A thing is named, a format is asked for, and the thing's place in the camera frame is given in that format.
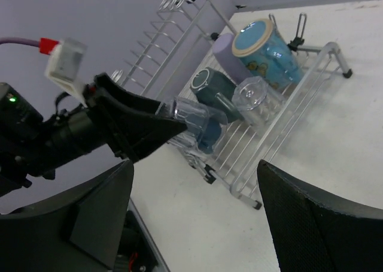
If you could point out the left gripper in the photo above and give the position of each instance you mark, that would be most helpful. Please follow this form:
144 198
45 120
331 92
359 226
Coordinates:
127 122

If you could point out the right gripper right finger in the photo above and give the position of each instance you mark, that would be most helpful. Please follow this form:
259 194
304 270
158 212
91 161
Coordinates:
315 230

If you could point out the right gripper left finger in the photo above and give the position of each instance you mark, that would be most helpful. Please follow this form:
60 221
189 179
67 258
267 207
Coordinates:
76 230

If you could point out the clear plastic cup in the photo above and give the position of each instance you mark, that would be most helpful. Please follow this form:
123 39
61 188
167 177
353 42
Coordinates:
196 116

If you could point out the blue mug white interior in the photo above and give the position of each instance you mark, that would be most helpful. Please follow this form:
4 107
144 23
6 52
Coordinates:
209 136

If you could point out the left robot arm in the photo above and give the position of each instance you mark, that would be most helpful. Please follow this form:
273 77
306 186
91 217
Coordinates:
33 147

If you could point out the lilac plastic cup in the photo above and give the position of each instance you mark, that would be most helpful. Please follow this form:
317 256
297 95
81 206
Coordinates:
233 66

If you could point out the light blue patterned mug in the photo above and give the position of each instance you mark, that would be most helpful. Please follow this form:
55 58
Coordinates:
261 48

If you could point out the metal wire dish rack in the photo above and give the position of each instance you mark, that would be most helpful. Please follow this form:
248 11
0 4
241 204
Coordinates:
180 45

